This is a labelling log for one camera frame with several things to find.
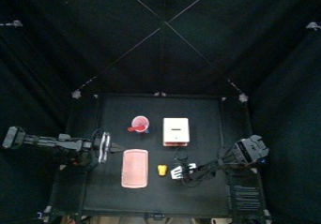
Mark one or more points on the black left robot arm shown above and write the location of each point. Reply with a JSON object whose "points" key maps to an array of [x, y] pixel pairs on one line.
{"points": [[50, 142]]}

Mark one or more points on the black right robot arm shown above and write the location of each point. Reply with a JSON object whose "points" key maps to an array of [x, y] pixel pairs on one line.
{"points": [[244, 151]]}

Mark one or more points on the yellow toy food piece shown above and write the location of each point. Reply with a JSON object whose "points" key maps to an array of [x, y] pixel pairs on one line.
{"points": [[162, 170]]}

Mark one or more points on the red toy spoon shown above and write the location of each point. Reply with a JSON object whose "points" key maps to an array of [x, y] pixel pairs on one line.
{"points": [[134, 128]]}

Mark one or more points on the pink rectangular tray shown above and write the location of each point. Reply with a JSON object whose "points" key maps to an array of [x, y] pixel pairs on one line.
{"points": [[134, 168]]}

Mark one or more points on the pink plastic cup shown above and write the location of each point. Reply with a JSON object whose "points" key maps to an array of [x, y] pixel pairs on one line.
{"points": [[141, 122]]}

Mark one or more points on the white box with slot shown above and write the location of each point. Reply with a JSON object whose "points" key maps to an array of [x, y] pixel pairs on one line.
{"points": [[176, 131]]}

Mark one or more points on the grey frame corner bracket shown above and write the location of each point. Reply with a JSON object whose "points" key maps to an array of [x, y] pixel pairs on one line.
{"points": [[75, 93], [244, 97]]}

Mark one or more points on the grey frame clamp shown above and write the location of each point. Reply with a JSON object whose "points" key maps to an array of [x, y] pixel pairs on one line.
{"points": [[312, 25], [17, 23]]}

